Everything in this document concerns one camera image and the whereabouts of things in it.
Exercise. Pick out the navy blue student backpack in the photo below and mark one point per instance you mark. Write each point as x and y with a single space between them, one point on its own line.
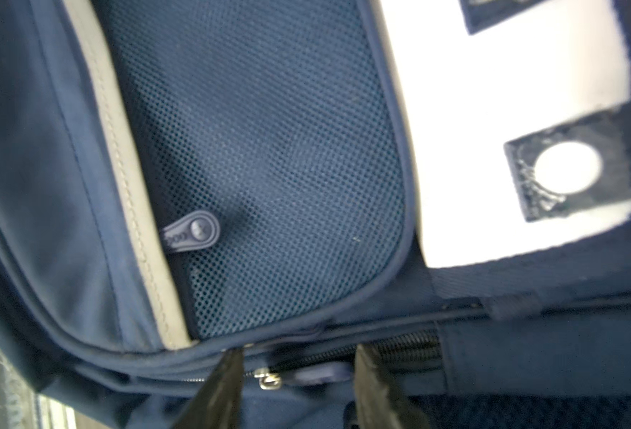
447 181

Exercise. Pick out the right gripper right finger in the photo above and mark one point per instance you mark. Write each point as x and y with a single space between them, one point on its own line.
380 401

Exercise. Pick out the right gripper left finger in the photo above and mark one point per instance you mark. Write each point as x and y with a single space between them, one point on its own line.
217 403

